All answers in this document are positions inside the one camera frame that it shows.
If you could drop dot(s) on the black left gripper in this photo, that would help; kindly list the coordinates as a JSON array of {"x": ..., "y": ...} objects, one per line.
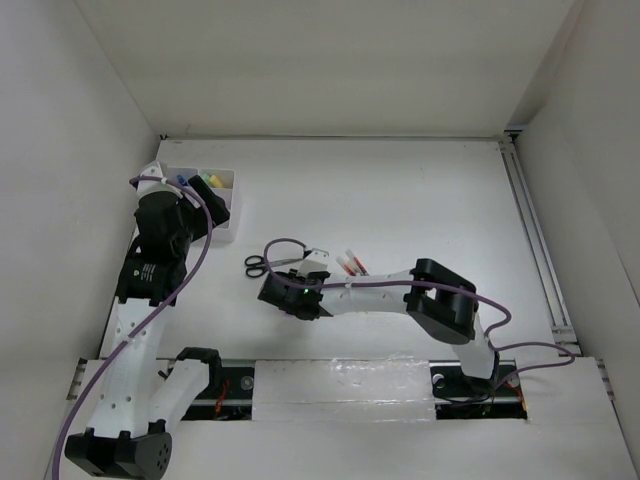
[{"x": 215, "y": 203}]

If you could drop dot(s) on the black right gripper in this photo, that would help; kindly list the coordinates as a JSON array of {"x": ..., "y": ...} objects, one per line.
[{"x": 294, "y": 274}]

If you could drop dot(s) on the yellow highlighter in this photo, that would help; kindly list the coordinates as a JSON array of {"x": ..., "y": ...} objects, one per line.
[{"x": 216, "y": 182}]

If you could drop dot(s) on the clear bottle blue cap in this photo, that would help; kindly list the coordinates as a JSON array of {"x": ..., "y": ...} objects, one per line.
[{"x": 182, "y": 181}]

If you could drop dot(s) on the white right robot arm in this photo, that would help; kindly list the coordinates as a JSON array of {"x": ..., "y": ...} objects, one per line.
[{"x": 441, "y": 302}]

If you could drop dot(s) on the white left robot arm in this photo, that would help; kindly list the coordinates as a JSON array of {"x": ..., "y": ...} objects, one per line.
[{"x": 120, "y": 426}]

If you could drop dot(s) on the red white marker pen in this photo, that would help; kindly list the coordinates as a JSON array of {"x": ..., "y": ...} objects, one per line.
[{"x": 348, "y": 266}]

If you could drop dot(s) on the black handled scissors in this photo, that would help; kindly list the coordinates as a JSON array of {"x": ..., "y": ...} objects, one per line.
[{"x": 256, "y": 265}]

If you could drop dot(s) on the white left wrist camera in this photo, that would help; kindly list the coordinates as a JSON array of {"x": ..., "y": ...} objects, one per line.
[{"x": 152, "y": 184}]

